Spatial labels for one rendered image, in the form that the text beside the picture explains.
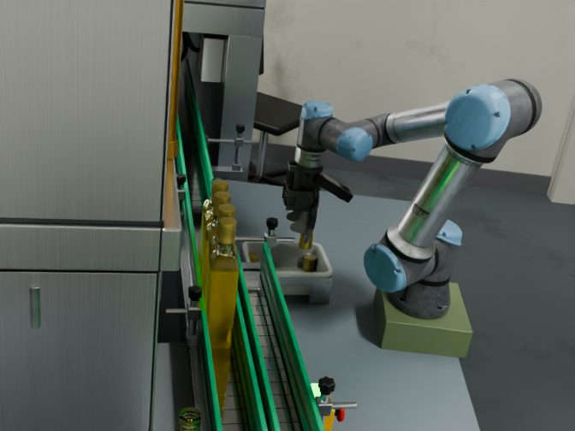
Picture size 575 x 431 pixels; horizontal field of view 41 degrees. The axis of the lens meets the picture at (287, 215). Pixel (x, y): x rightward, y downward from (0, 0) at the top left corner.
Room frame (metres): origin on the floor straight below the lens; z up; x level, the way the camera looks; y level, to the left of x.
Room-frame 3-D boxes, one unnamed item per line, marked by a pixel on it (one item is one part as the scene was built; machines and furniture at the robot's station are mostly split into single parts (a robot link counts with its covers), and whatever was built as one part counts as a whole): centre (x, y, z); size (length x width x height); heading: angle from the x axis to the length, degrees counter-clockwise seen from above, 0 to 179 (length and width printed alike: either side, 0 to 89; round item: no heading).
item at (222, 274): (1.30, 0.11, 0.99); 0.06 x 0.06 x 0.21; 13
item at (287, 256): (1.76, -0.01, 0.80); 0.22 x 0.17 x 0.09; 103
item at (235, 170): (2.25, 0.21, 0.90); 0.17 x 0.05 x 0.23; 103
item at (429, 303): (1.64, -0.35, 0.88); 0.15 x 0.15 x 0.10
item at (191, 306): (1.28, 0.18, 0.94); 0.07 x 0.04 x 0.13; 103
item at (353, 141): (1.69, -0.12, 1.22); 0.11 x 0.11 x 0.08; 47
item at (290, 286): (1.76, 0.01, 0.79); 0.27 x 0.17 x 0.08; 103
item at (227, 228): (1.30, 0.11, 1.14); 0.04 x 0.04 x 0.04
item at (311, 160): (1.75, -0.04, 1.14); 0.08 x 0.08 x 0.05
